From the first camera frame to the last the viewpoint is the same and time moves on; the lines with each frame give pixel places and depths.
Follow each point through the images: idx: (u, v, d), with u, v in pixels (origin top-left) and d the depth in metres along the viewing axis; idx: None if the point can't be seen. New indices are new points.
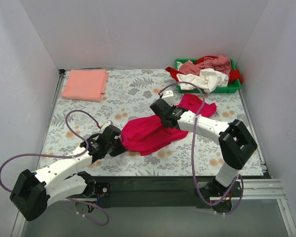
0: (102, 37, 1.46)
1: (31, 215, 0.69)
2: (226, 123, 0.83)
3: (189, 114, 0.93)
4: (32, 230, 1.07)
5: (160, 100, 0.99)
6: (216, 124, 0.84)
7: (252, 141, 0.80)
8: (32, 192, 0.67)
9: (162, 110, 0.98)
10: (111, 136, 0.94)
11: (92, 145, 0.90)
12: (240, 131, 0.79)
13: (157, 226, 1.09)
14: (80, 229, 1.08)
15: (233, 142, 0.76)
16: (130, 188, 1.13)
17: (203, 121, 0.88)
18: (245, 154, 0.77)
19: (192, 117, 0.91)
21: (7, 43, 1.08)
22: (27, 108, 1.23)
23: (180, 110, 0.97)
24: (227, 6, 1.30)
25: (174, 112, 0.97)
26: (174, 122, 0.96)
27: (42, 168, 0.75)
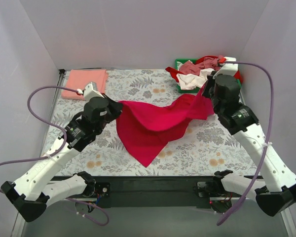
0: (102, 37, 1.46)
1: (33, 217, 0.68)
2: (294, 178, 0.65)
3: (257, 132, 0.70)
4: (31, 230, 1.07)
5: (234, 86, 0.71)
6: (283, 172, 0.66)
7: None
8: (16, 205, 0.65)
9: (227, 100, 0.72)
10: (93, 115, 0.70)
11: (73, 133, 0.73)
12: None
13: (157, 226, 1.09)
14: (80, 229, 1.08)
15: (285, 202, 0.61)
16: (130, 188, 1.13)
17: (272, 158, 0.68)
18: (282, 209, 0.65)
19: (260, 139, 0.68)
21: (7, 43, 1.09)
22: (27, 108, 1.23)
23: (248, 114, 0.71)
24: (227, 6, 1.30)
25: (240, 114, 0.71)
26: (233, 125, 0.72)
27: (21, 177, 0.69)
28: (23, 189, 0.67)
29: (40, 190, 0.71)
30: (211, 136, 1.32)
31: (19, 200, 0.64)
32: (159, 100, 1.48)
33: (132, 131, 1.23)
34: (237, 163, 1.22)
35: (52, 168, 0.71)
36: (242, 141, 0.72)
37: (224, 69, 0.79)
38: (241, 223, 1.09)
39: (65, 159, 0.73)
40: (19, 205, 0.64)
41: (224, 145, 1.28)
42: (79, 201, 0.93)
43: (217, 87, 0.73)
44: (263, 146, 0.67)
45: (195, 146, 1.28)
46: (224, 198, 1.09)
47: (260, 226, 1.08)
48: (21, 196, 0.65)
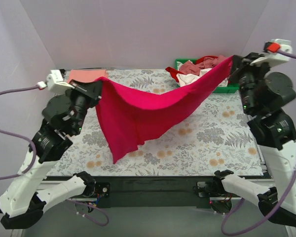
0: (102, 37, 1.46)
1: (30, 224, 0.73)
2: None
3: (291, 151, 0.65)
4: (32, 230, 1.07)
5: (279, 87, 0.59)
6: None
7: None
8: (4, 221, 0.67)
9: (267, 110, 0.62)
10: (57, 123, 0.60)
11: (42, 143, 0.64)
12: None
13: (157, 226, 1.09)
14: (81, 230, 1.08)
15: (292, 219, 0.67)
16: (130, 188, 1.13)
17: None
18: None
19: (294, 159, 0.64)
21: (7, 43, 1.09)
22: (27, 108, 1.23)
23: (287, 126, 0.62)
24: (226, 6, 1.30)
25: (279, 129, 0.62)
26: (268, 136, 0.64)
27: (3, 195, 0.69)
28: (7, 208, 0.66)
29: (28, 202, 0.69)
30: (211, 136, 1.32)
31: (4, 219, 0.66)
32: None
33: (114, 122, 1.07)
34: (237, 163, 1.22)
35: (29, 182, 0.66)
36: (271, 158, 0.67)
37: (271, 58, 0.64)
38: (242, 223, 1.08)
39: (43, 169, 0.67)
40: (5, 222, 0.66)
41: (224, 145, 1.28)
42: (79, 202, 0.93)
43: (264, 91, 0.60)
44: (294, 169, 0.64)
45: (195, 146, 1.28)
46: (224, 198, 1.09)
47: (260, 226, 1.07)
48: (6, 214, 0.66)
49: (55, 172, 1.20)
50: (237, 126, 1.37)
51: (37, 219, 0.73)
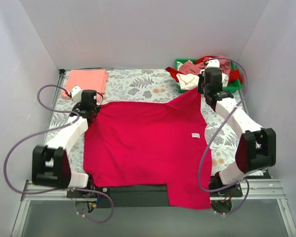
0: (102, 38, 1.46)
1: (57, 183, 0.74)
2: (259, 127, 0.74)
3: (230, 101, 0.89)
4: (30, 231, 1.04)
5: (217, 74, 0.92)
6: (249, 122, 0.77)
7: (272, 159, 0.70)
8: (55, 158, 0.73)
9: (211, 83, 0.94)
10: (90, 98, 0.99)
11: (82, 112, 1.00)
12: (266, 139, 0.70)
13: (156, 225, 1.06)
14: (80, 230, 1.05)
15: (252, 143, 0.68)
16: (130, 188, 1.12)
17: (240, 115, 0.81)
18: (259, 165, 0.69)
19: (231, 106, 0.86)
21: (8, 43, 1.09)
22: (28, 108, 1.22)
23: (225, 94, 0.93)
24: (227, 6, 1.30)
25: (218, 93, 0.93)
26: (213, 103, 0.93)
27: (50, 141, 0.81)
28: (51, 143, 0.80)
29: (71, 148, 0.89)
30: (211, 136, 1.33)
31: (38, 155, 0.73)
32: (159, 100, 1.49)
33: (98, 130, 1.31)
34: None
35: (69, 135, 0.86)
36: (220, 111, 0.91)
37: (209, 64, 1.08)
38: (241, 222, 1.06)
39: (82, 126, 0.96)
40: (41, 161, 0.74)
41: (224, 145, 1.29)
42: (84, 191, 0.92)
43: (207, 75, 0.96)
44: (233, 107, 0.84)
45: None
46: (224, 198, 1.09)
47: (261, 226, 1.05)
48: (46, 156, 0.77)
49: None
50: None
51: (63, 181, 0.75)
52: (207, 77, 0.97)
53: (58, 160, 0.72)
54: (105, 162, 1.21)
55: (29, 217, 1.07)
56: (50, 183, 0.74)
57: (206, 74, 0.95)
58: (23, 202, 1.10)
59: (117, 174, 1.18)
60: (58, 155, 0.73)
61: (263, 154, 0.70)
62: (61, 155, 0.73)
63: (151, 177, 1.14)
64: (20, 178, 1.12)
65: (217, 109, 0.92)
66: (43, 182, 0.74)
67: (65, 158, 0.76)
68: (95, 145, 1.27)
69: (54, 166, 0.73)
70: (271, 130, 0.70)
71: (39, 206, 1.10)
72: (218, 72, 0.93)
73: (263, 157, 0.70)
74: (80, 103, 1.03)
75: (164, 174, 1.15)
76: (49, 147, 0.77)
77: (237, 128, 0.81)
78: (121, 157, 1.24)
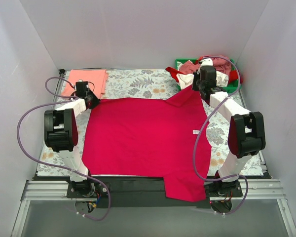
0: (102, 38, 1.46)
1: (69, 138, 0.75)
2: (248, 111, 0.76)
3: (223, 94, 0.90)
4: (31, 231, 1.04)
5: (212, 71, 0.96)
6: (239, 109, 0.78)
7: (262, 140, 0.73)
8: (66, 114, 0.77)
9: (206, 79, 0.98)
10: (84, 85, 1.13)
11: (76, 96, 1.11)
12: (255, 122, 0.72)
13: (156, 225, 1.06)
14: (80, 230, 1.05)
15: (241, 126, 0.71)
16: (130, 188, 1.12)
17: (231, 102, 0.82)
18: (249, 147, 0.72)
19: (223, 97, 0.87)
21: (7, 43, 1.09)
22: (27, 108, 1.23)
23: (219, 90, 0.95)
24: (227, 6, 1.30)
25: (212, 89, 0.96)
26: (207, 98, 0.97)
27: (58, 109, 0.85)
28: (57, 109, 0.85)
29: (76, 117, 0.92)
30: (211, 136, 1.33)
31: (49, 115, 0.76)
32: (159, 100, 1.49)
33: (101, 124, 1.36)
34: None
35: (71, 105, 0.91)
36: (213, 103, 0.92)
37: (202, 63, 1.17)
38: (241, 222, 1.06)
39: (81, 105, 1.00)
40: (52, 120, 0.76)
41: (224, 145, 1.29)
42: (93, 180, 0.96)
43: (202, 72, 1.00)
44: (224, 98, 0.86)
45: None
46: (224, 198, 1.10)
47: (261, 226, 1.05)
48: (55, 119, 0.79)
49: (55, 172, 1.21)
50: None
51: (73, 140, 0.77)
52: (202, 74, 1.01)
53: (69, 115, 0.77)
54: (104, 154, 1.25)
55: (29, 217, 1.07)
56: (61, 139, 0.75)
57: (202, 72, 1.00)
58: (23, 202, 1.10)
59: (115, 166, 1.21)
60: (68, 111, 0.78)
61: (253, 136, 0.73)
62: (71, 111, 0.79)
63: (149, 170, 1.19)
64: (20, 178, 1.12)
65: (210, 104, 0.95)
66: (55, 139, 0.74)
67: (73, 117, 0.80)
68: (95, 137, 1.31)
69: (66, 122, 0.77)
70: (259, 114, 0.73)
71: (40, 205, 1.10)
72: (212, 69, 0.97)
73: (253, 139, 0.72)
74: (76, 92, 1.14)
75: (162, 167, 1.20)
76: (57, 111, 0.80)
77: (227, 115, 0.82)
78: (121, 150, 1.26)
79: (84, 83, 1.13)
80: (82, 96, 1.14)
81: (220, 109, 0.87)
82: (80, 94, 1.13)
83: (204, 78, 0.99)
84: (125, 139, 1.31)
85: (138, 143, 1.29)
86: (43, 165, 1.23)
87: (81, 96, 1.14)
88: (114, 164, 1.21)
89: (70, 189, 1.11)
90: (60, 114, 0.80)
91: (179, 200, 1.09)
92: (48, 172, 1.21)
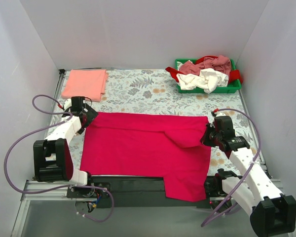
0: (102, 38, 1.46)
1: (62, 172, 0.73)
2: (278, 192, 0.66)
3: (246, 152, 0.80)
4: (31, 231, 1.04)
5: (227, 119, 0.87)
6: (267, 185, 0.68)
7: (291, 225, 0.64)
8: (57, 150, 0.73)
9: (222, 129, 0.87)
10: (80, 100, 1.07)
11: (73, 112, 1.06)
12: (286, 208, 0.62)
13: (158, 226, 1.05)
14: (80, 230, 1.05)
15: (272, 214, 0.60)
16: (130, 188, 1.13)
17: (258, 175, 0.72)
18: (274, 231, 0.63)
19: (248, 159, 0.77)
21: (7, 43, 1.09)
22: (27, 109, 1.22)
23: (240, 141, 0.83)
24: (226, 6, 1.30)
25: (233, 140, 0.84)
26: (228, 150, 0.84)
27: (50, 135, 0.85)
28: (51, 136, 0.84)
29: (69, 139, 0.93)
30: None
31: (40, 148, 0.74)
32: (159, 100, 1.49)
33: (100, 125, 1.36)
34: None
35: (65, 129, 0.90)
36: (234, 161, 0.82)
37: None
38: (241, 222, 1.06)
39: (76, 123, 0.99)
40: (43, 153, 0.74)
41: None
42: (86, 187, 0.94)
43: (217, 121, 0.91)
44: (250, 162, 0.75)
45: None
46: (224, 198, 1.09)
47: None
48: (47, 150, 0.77)
49: None
50: (237, 126, 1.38)
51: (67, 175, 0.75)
52: (217, 124, 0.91)
53: (60, 148, 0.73)
54: (104, 155, 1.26)
55: (29, 217, 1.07)
56: (53, 174, 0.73)
57: (218, 120, 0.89)
58: (23, 202, 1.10)
59: (115, 166, 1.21)
60: (60, 143, 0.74)
61: (281, 220, 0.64)
62: (63, 141, 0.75)
63: (149, 170, 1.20)
64: (20, 177, 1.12)
65: (231, 157, 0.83)
66: (46, 174, 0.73)
67: (66, 147, 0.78)
68: (95, 138, 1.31)
69: (57, 157, 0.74)
70: (292, 199, 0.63)
71: (39, 205, 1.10)
72: (228, 118, 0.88)
73: (280, 223, 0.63)
74: (71, 107, 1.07)
75: (162, 167, 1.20)
76: (48, 140, 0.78)
77: (253, 188, 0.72)
78: (121, 151, 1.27)
79: (80, 98, 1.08)
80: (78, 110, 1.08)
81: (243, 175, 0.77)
82: (74, 109, 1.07)
83: (220, 128, 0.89)
84: (126, 140, 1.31)
85: (138, 143, 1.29)
86: None
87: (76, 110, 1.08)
88: (114, 165, 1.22)
89: (69, 189, 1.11)
90: (51, 143, 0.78)
91: (179, 200, 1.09)
92: None
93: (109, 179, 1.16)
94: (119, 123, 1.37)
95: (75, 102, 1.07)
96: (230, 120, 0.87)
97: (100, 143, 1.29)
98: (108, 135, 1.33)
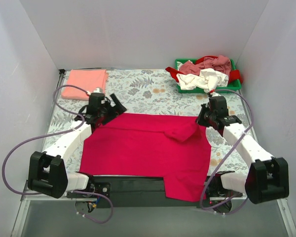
0: (102, 37, 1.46)
1: (53, 189, 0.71)
2: (270, 155, 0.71)
3: (238, 126, 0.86)
4: (31, 231, 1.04)
5: (222, 99, 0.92)
6: (258, 150, 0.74)
7: (285, 189, 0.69)
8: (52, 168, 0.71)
9: (217, 108, 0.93)
10: (97, 103, 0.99)
11: (87, 116, 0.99)
12: (278, 170, 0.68)
13: (158, 225, 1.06)
14: (80, 229, 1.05)
15: (264, 174, 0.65)
16: (130, 188, 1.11)
17: (249, 142, 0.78)
18: (271, 196, 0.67)
19: (239, 131, 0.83)
21: (7, 43, 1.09)
22: (27, 109, 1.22)
23: (233, 118, 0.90)
24: (227, 6, 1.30)
25: (226, 118, 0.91)
26: (221, 128, 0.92)
27: (51, 147, 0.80)
28: (50, 150, 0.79)
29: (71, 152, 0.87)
30: (211, 136, 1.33)
31: (35, 161, 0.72)
32: (159, 100, 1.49)
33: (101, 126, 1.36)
34: (237, 163, 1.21)
35: (68, 142, 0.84)
36: (227, 137, 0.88)
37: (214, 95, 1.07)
38: (241, 222, 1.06)
39: (83, 134, 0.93)
40: (39, 166, 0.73)
41: (224, 146, 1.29)
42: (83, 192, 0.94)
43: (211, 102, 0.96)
44: (241, 133, 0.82)
45: None
46: (224, 198, 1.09)
47: (261, 226, 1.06)
48: (44, 163, 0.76)
49: None
50: None
51: (58, 193, 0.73)
52: (211, 104, 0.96)
53: (55, 167, 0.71)
54: (104, 155, 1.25)
55: (29, 217, 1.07)
56: (44, 190, 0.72)
57: (211, 100, 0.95)
58: (23, 202, 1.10)
59: (115, 166, 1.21)
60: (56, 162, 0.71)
61: (275, 184, 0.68)
62: (60, 161, 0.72)
63: (149, 170, 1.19)
64: (20, 178, 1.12)
65: (224, 134, 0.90)
66: (38, 188, 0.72)
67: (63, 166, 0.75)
68: (95, 138, 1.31)
69: (51, 175, 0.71)
70: (283, 161, 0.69)
71: (39, 206, 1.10)
72: (222, 98, 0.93)
73: (274, 186, 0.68)
74: (88, 106, 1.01)
75: (162, 167, 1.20)
76: (47, 155, 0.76)
77: (245, 155, 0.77)
78: (122, 152, 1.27)
79: (98, 99, 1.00)
80: (93, 113, 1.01)
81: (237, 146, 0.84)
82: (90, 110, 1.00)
83: (214, 107, 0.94)
84: (126, 140, 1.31)
85: (138, 144, 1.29)
86: None
87: (91, 112, 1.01)
88: (114, 165, 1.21)
89: None
90: (49, 158, 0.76)
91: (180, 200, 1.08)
92: None
93: (109, 179, 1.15)
94: (120, 124, 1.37)
95: (92, 103, 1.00)
96: (224, 100, 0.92)
97: (101, 144, 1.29)
98: (108, 135, 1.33)
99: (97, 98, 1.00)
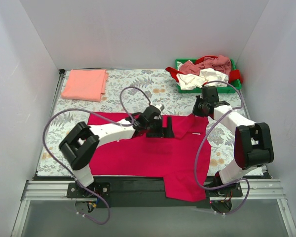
0: (102, 37, 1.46)
1: (73, 161, 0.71)
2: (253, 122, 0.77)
3: (225, 106, 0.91)
4: (31, 231, 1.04)
5: (211, 88, 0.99)
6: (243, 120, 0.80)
7: (270, 152, 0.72)
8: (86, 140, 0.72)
9: (207, 96, 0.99)
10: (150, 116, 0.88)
11: (135, 121, 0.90)
12: (262, 133, 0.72)
13: (158, 225, 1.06)
14: (81, 229, 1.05)
15: (248, 135, 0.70)
16: (130, 188, 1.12)
17: (235, 115, 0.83)
18: (257, 160, 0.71)
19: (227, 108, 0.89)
21: (7, 43, 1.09)
22: (27, 108, 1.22)
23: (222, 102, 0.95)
24: (227, 6, 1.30)
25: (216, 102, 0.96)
26: (211, 112, 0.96)
27: (95, 126, 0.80)
28: (94, 128, 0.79)
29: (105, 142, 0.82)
30: (211, 136, 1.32)
31: (78, 128, 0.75)
32: (159, 100, 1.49)
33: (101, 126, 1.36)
34: None
35: (112, 130, 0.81)
36: (217, 117, 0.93)
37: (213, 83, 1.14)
38: (241, 222, 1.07)
39: (126, 132, 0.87)
40: (78, 135, 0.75)
41: (224, 145, 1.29)
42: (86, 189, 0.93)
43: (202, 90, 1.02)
44: (228, 109, 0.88)
45: None
46: (224, 198, 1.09)
47: (260, 225, 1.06)
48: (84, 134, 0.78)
49: (55, 172, 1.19)
50: None
51: (75, 167, 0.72)
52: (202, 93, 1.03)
53: (87, 143, 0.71)
54: (104, 155, 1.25)
55: (29, 217, 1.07)
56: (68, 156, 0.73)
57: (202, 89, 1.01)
58: (23, 202, 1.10)
59: (116, 166, 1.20)
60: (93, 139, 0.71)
61: (260, 147, 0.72)
62: (95, 140, 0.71)
63: (150, 170, 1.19)
64: (20, 177, 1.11)
65: (215, 117, 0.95)
66: (65, 151, 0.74)
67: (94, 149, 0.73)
68: None
69: (81, 147, 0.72)
70: (265, 125, 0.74)
71: (39, 206, 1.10)
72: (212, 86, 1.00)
73: (259, 149, 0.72)
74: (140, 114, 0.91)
75: (162, 167, 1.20)
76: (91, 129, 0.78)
77: (232, 127, 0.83)
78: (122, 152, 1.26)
79: (153, 113, 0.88)
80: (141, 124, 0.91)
81: (224, 120, 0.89)
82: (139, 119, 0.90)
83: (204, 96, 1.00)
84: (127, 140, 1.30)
85: (139, 144, 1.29)
86: (43, 165, 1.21)
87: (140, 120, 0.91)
88: (114, 165, 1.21)
89: (70, 189, 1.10)
90: (90, 132, 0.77)
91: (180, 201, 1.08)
92: (49, 172, 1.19)
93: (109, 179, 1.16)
94: None
95: (144, 115, 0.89)
96: (213, 88, 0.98)
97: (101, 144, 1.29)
98: None
99: (153, 111, 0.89)
